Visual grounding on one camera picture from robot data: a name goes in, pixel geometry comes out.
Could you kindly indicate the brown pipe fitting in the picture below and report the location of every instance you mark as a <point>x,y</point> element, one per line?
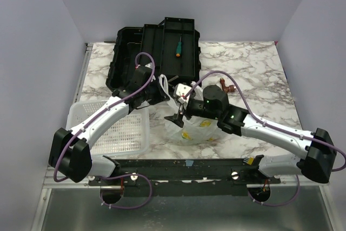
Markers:
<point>227,88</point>

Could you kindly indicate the white perforated plastic basket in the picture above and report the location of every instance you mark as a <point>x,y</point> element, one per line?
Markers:
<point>128,136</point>

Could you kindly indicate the black plastic toolbox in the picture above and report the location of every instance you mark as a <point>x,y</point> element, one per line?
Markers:
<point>160,41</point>

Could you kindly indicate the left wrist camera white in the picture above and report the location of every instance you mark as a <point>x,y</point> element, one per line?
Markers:
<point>147,66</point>

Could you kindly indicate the white plastic bag lemon print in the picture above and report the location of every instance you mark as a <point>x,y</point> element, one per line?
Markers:
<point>196,130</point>

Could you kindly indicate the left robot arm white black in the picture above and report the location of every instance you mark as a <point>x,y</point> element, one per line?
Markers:
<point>70,152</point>

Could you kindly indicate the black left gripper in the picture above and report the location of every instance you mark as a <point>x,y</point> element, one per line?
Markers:
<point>161,96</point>

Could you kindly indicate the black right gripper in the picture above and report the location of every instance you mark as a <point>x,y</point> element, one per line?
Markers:
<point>177,119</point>

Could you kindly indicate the green handled screwdriver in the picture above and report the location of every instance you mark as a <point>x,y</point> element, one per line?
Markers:
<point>179,47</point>

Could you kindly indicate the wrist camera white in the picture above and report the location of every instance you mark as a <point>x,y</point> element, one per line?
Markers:
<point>180,93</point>
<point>147,66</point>

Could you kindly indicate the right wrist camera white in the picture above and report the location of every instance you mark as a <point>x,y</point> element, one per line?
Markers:
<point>180,93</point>

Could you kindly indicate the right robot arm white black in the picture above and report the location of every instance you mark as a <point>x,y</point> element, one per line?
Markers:
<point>311,154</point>

